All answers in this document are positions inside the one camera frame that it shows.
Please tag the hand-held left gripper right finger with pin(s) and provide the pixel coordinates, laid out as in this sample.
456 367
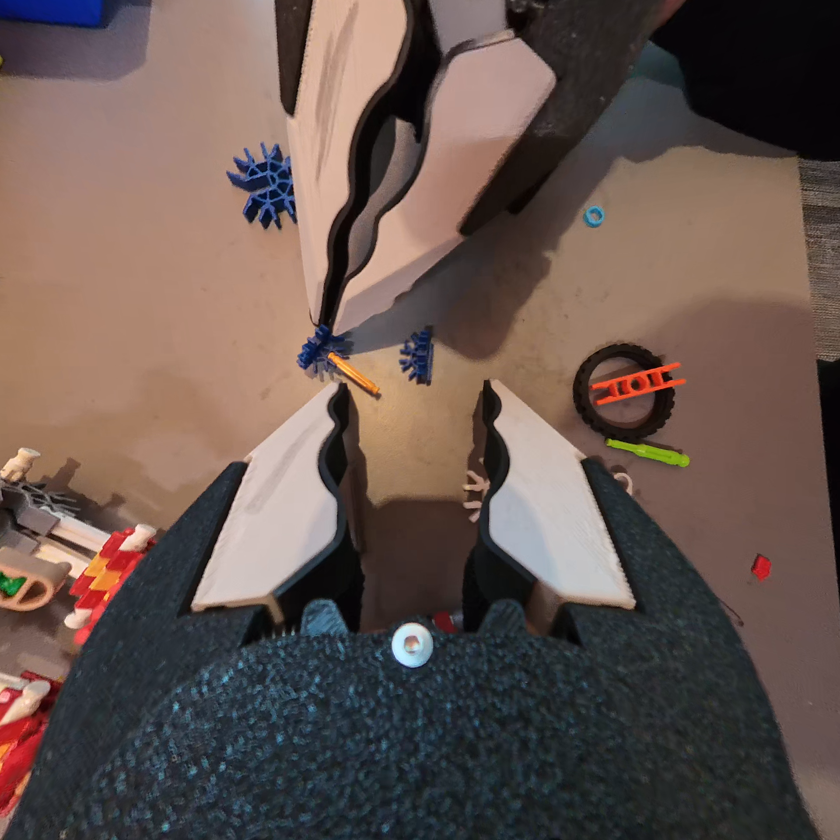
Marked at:
558 512

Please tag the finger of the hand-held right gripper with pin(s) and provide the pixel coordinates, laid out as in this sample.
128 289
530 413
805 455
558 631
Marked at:
472 131
341 79

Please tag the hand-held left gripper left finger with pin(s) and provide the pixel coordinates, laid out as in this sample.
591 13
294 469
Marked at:
262 525

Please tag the short orange rod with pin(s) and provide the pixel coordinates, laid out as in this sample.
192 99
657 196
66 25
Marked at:
358 377

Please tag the blue snowflake connector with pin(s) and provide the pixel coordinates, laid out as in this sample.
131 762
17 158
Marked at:
313 354
266 187
417 358

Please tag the white snowflake connector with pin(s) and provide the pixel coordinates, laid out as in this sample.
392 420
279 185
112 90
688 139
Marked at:
476 489

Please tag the black rubber tire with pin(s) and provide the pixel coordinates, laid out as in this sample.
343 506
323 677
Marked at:
584 407

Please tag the green rod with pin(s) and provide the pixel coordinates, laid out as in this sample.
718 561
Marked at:
649 453

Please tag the orange ladder connector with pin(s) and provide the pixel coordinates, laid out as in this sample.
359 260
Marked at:
633 384

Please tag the small red toy piece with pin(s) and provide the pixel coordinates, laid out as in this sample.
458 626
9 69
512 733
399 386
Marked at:
761 568
445 621

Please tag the red and orange brick assembly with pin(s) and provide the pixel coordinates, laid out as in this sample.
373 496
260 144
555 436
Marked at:
108 577

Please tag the white rod bundle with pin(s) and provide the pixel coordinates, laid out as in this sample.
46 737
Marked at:
79 535

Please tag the tan curved toy piece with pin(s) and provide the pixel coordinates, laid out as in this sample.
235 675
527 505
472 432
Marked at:
39 577

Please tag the grey snowflake connector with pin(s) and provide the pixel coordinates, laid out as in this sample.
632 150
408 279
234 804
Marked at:
33 505

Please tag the blue storage bin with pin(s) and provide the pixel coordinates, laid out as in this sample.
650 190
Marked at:
65 10

